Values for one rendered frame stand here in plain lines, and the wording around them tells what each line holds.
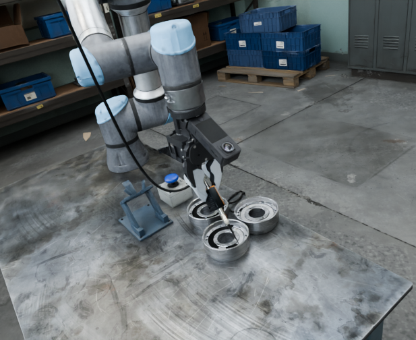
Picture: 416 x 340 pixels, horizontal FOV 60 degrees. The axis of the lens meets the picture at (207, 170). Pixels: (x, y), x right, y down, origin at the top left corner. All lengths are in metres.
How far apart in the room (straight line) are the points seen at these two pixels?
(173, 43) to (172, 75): 0.05
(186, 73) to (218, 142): 0.14
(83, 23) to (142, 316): 0.60
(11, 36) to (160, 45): 3.51
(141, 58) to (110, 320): 0.51
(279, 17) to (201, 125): 3.85
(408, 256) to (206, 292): 1.41
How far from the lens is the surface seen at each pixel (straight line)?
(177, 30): 0.65
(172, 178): 1.00
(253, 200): 0.92
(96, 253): 0.95
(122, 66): 0.74
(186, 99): 0.67
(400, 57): 4.20
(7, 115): 4.12
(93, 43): 0.77
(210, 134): 0.68
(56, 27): 4.26
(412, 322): 1.76
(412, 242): 2.10
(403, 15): 4.12
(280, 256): 0.81
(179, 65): 0.66
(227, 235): 0.85
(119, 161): 1.28
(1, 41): 4.10
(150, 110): 1.23
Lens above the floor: 1.35
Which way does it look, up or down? 29 degrees down
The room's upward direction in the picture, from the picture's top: 11 degrees counter-clockwise
